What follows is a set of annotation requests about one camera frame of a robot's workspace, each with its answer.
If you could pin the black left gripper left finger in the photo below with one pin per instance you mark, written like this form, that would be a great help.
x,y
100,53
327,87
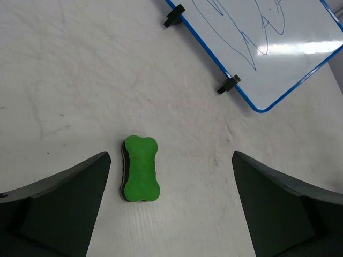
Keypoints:
x,y
56,215

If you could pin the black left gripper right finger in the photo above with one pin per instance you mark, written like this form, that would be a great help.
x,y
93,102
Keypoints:
x,y
286,216

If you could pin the green bone-shaped eraser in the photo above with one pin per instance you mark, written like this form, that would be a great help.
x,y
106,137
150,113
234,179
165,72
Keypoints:
x,y
139,182

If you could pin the blue-framed whiteboard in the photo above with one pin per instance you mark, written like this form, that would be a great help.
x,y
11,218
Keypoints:
x,y
273,46

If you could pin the black whiteboard foot clip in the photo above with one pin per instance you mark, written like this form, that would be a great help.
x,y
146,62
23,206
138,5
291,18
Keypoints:
x,y
174,17
229,84

